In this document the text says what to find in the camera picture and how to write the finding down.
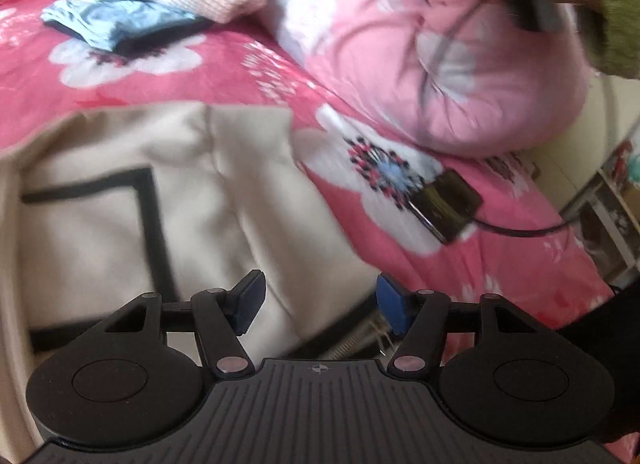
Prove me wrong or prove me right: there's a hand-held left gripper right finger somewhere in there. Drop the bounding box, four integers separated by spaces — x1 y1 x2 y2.
376 273 548 379

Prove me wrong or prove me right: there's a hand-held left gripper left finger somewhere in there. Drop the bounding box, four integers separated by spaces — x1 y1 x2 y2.
100 270 266 378

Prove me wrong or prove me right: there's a cream sweatshirt with black trim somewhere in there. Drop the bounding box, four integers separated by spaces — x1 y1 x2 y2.
0 104 396 445

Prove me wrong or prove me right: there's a person's right forearm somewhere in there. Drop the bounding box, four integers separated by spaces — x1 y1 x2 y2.
585 0 640 80

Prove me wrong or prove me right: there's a black phone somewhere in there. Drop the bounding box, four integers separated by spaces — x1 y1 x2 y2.
409 170 485 245

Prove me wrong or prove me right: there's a pink floral quilt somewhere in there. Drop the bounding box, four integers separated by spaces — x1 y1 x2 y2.
260 0 591 160

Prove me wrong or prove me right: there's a white shelf rack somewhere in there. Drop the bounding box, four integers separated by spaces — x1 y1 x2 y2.
560 141 640 287

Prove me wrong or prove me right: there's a pink floral blanket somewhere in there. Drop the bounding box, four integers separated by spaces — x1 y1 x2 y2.
0 0 616 445

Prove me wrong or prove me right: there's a light blue cloth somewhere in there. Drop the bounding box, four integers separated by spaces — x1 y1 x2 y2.
42 0 211 52

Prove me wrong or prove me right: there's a black cable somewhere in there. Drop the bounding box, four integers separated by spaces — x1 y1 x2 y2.
470 216 576 240

